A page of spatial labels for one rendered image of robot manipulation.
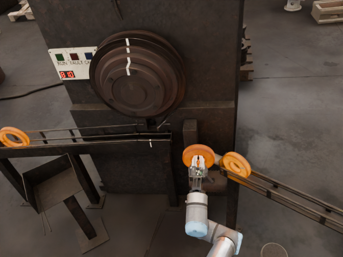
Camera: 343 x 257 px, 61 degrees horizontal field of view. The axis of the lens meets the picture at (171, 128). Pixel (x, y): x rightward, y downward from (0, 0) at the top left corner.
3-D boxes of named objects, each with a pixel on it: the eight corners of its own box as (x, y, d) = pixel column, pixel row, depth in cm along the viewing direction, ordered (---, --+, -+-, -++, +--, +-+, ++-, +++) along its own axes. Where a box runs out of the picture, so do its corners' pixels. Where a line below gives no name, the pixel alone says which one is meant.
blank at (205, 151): (180, 145, 139) (179, 150, 136) (213, 142, 135) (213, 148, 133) (185, 165, 149) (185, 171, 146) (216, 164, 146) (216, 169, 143)
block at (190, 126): (186, 145, 183) (183, 117, 167) (199, 145, 182) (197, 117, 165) (185, 158, 176) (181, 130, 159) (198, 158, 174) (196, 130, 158)
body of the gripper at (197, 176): (205, 164, 129) (205, 190, 123) (206, 172, 136) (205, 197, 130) (188, 164, 130) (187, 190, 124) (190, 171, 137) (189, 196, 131)
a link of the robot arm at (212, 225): (211, 245, 133) (209, 240, 122) (189, 234, 137) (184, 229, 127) (219, 225, 136) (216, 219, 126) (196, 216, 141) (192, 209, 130)
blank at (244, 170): (235, 174, 159) (230, 178, 158) (221, 151, 155) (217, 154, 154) (256, 176, 146) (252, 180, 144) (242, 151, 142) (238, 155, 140)
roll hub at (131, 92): (114, 110, 150) (99, 63, 131) (168, 109, 146) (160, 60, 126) (111, 118, 146) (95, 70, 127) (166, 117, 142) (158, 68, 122)
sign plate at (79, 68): (62, 77, 162) (49, 48, 150) (106, 76, 159) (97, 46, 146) (60, 80, 161) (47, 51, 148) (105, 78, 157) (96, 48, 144)
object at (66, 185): (67, 234, 209) (21, 173, 160) (101, 216, 217) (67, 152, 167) (74, 258, 196) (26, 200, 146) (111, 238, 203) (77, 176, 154)
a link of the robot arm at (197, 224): (187, 237, 125) (182, 232, 117) (188, 207, 131) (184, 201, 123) (209, 237, 123) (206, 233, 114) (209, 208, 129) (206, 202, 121)
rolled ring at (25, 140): (24, 153, 194) (26, 150, 196) (30, 138, 182) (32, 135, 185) (-5, 142, 188) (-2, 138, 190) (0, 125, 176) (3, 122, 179)
